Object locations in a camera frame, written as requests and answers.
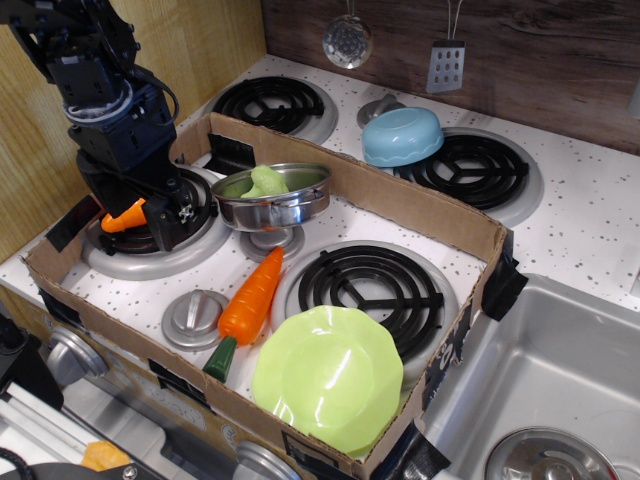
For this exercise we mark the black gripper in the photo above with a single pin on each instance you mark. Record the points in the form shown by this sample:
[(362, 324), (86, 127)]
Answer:
[(128, 160)]

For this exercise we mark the green toy broccoli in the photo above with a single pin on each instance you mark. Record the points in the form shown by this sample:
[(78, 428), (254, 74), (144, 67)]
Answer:
[(266, 182)]

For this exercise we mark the small steel pan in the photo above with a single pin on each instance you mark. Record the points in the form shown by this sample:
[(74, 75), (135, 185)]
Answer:
[(307, 197)]

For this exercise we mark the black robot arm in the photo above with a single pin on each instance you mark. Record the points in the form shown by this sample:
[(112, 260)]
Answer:
[(122, 117)]

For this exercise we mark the orange carrot top piece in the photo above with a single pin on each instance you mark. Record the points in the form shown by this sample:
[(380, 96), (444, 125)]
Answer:
[(133, 217)]

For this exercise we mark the front left burner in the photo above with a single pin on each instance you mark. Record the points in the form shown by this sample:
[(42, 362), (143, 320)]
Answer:
[(152, 266)]

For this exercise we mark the burner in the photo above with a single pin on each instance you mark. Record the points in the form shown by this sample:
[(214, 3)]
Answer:
[(484, 170), (152, 266), (399, 289), (287, 105)]

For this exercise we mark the cardboard fence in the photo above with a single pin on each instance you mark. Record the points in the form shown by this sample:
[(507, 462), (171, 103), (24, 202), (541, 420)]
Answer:
[(436, 216)]

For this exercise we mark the silver stove knob centre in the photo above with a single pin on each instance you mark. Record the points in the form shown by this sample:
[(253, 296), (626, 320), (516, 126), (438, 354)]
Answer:
[(258, 245)]

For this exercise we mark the silver stove knob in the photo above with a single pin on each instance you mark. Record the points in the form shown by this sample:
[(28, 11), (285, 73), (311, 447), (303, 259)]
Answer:
[(258, 245), (375, 108), (190, 322)]

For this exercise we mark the silver stove knob front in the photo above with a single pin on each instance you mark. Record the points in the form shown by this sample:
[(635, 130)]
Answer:
[(190, 322)]

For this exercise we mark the orange toy carrot green stem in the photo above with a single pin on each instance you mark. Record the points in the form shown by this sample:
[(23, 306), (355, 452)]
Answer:
[(242, 320)]

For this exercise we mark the back left burner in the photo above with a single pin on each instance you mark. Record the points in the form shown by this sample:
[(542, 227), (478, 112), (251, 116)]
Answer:
[(287, 105)]

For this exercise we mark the silver oven knob left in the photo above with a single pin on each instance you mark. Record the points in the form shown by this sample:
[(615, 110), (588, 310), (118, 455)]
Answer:
[(72, 358)]

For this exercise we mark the silver oven knob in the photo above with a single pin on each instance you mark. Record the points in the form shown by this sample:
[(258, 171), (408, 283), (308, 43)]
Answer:
[(255, 462), (72, 358)]

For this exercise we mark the light green plate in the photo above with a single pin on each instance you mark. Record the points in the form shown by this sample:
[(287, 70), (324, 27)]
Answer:
[(333, 373)]

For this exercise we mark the blue upturned bowl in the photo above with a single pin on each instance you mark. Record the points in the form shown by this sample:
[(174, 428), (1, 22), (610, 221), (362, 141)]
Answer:
[(401, 137)]

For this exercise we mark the silver stove knob back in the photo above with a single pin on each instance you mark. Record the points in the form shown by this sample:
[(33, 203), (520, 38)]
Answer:
[(375, 108)]

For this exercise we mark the orange sponge piece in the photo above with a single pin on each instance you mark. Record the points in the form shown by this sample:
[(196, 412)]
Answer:
[(102, 455)]

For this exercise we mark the hanging silver skimmer ladle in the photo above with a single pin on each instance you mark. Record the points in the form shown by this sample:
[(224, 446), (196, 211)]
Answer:
[(347, 40)]

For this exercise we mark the front right burner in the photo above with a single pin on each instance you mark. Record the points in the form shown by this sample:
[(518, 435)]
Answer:
[(399, 289)]

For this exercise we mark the silver oven knob right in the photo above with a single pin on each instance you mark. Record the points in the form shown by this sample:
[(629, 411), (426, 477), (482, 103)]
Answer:
[(255, 462)]

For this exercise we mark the hanging silver slotted spatula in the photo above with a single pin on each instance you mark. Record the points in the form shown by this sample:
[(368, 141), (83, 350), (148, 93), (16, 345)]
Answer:
[(446, 65)]

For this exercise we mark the back right burner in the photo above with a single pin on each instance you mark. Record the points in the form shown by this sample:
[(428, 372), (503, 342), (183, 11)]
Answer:
[(484, 170)]

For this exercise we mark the steel sink basin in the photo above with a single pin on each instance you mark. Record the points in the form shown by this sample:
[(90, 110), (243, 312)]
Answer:
[(560, 358)]

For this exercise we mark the sink drain strainer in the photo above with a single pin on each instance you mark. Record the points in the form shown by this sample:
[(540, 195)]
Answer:
[(546, 453)]

